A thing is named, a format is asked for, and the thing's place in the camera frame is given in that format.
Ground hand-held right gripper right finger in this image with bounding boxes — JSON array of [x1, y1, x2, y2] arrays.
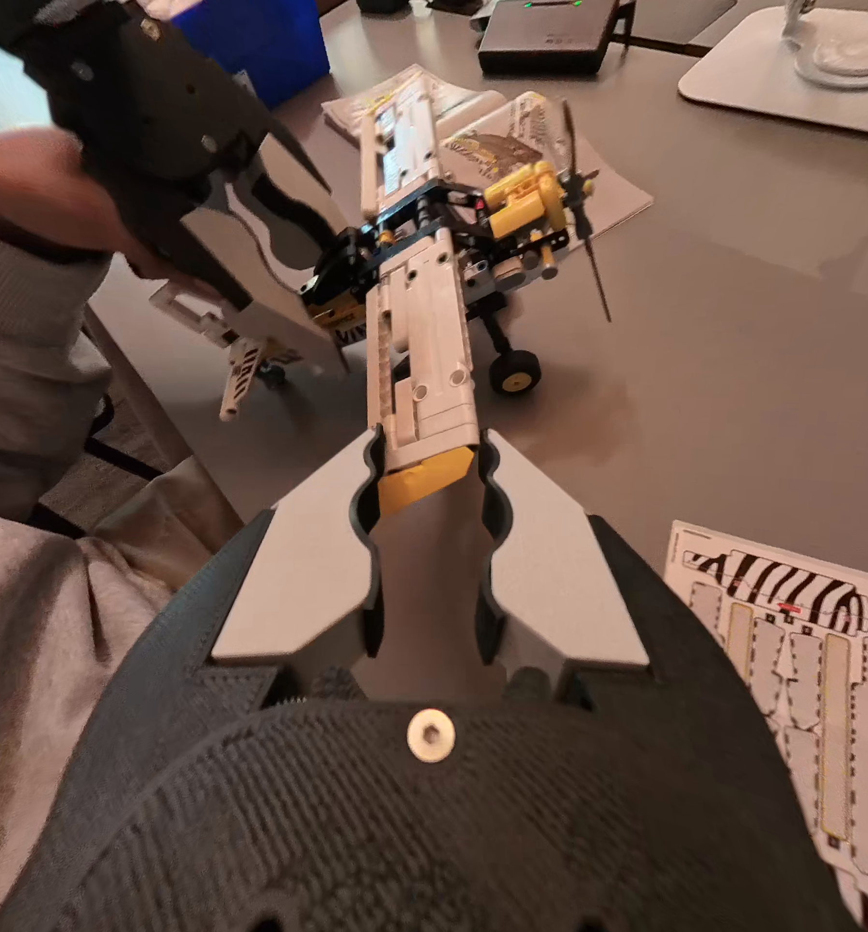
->
[[475, 428, 652, 677]]

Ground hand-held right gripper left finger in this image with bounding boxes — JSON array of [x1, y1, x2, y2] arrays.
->
[[210, 426, 387, 667]]

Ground white yellow lego plane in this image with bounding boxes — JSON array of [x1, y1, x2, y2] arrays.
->
[[148, 76, 615, 519]]

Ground person's left forearm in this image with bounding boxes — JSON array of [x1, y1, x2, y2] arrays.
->
[[0, 218, 115, 521]]

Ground zebra print sticker sheet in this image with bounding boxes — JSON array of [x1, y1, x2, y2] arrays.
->
[[663, 520, 868, 932]]

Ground lego instruction booklet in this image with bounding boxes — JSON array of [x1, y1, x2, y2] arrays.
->
[[322, 64, 655, 243]]

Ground person's left hand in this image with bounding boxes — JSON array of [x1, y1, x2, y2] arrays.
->
[[0, 127, 195, 281]]

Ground person's grey sweatshirt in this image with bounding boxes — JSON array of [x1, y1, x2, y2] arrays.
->
[[0, 455, 246, 932]]

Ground blue plastic bin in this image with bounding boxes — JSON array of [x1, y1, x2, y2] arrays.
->
[[172, 0, 331, 110]]

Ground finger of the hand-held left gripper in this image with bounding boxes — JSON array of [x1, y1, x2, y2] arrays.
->
[[241, 116, 344, 274], [175, 204, 352, 376]]

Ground flat black power box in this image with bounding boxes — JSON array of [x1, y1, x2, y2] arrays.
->
[[477, 0, 622, 76]]

